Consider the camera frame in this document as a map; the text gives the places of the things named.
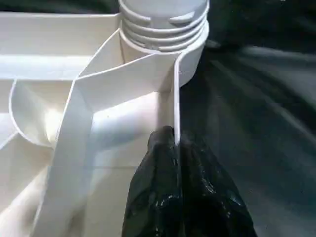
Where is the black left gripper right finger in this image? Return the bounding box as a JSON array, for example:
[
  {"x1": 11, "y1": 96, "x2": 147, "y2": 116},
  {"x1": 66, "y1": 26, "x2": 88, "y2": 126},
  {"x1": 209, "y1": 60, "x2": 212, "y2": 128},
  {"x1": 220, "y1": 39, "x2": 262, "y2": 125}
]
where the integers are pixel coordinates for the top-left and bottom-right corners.
[{"x1": 179, "y1": 131, "x2": 257, "y2": 237}]

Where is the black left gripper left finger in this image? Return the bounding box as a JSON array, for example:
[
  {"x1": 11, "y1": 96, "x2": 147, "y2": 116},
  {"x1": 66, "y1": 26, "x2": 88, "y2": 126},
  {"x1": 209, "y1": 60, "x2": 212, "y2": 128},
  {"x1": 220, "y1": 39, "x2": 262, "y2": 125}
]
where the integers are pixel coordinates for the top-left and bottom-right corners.
[{"x1": 121, "y1": 125, "x2": 183, "y2": 237}]

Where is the white plastic table top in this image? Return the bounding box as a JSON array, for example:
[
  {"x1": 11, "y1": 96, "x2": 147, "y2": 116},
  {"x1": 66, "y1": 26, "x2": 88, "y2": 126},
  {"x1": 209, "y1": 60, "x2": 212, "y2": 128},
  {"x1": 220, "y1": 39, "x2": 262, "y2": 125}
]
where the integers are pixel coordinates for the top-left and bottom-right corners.
[{"x1": 0, "y1": 11, "x2": 211, "y2": 237}]

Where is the white plastic table leg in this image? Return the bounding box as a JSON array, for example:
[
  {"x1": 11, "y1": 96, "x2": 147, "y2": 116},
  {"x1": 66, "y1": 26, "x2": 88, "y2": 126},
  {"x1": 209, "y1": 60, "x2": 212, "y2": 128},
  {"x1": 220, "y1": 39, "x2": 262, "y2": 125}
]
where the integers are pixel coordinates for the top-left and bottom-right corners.
[{"x1": 118, "y1": 0, "x2": 211, "y2": 54}]

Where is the black work mat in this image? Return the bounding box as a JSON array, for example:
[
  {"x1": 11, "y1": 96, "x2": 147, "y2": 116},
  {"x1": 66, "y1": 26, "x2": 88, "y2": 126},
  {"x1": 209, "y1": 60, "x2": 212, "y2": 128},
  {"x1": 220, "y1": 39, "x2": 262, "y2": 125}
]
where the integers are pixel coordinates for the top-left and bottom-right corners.
[{"x1": 0, "y1": 0, "x2": 316, "y2": 237}]

